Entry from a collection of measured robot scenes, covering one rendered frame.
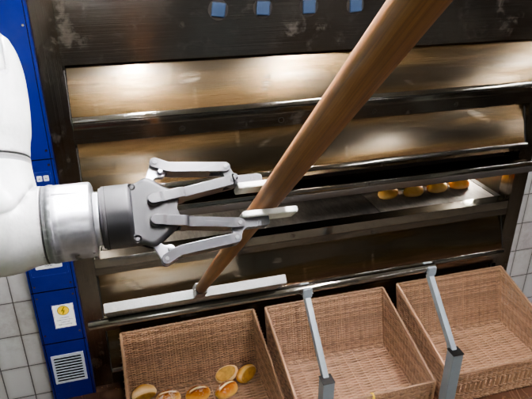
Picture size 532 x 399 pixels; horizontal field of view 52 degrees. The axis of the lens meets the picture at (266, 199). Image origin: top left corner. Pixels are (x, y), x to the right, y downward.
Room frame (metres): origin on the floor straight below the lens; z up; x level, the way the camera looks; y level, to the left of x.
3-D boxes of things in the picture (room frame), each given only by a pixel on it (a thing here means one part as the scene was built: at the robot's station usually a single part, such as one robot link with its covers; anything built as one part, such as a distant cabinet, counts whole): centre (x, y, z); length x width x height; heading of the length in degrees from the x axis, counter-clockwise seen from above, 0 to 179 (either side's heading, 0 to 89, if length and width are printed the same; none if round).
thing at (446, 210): (1.99, -0.22, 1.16); 1.80 x 0.06 x 0.04; 106
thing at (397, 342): (1.72, -0.32, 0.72); 0.56 x 0.49 x 0.28; 106
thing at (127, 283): (1.97, -0.23, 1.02); 1.79 x 0.11 x 0.19; 106
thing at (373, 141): (1.97, -0.23, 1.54); 1.79 x 0.11 x 0.19; 106
